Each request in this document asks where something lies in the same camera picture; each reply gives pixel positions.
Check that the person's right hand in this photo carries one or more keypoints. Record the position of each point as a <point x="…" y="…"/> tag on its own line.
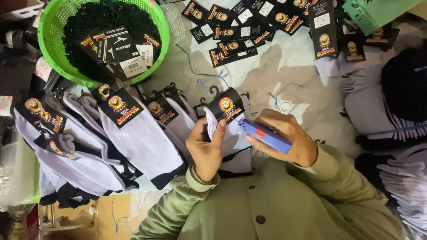
<point x="297" y="143"/>

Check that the person's left hand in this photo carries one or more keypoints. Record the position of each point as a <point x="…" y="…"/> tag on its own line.
<point x="204" y="153"/>

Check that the blue tagging gun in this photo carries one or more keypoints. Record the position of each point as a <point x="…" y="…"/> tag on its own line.
<point x="267" y="136"/>

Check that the white sock pair black trim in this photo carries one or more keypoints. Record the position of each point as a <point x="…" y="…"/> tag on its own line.
<point x="235" y="143"/>

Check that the black label card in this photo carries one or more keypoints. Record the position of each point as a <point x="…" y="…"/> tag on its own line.
<point x="228" y="103"/>

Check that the green button shirt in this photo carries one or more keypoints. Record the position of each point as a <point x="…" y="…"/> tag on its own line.
<point x="283" y="206"/>

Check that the heap of grey striped socks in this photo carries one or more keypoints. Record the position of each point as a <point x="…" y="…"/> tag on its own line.
<point x="370" y="103"/>

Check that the pile of labelled white socks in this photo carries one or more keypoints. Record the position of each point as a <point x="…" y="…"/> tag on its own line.
<point x="110" y="146"/>

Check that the stack of plain white socks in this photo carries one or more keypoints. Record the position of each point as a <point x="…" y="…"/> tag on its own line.
<point x="407" y="193"/>

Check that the black knit bundle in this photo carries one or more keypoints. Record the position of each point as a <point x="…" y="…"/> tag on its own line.
<point x="405" y="83"/>

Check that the pile of black label cards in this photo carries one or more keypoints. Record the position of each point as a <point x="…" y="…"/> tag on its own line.
<point x="240" y="30"/>

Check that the bundle of black sport labels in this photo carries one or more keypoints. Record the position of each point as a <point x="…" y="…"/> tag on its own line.
<point x="121" y="50"/>

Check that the green paper bag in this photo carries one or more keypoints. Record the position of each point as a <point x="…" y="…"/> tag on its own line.
<point x="377" y="11"/>

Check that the green plastic basket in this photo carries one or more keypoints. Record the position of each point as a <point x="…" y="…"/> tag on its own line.
<point x="50" y="40"/>

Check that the heap of dark packed goods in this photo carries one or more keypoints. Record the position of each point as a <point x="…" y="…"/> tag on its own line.
<point x="20" y="56"/>

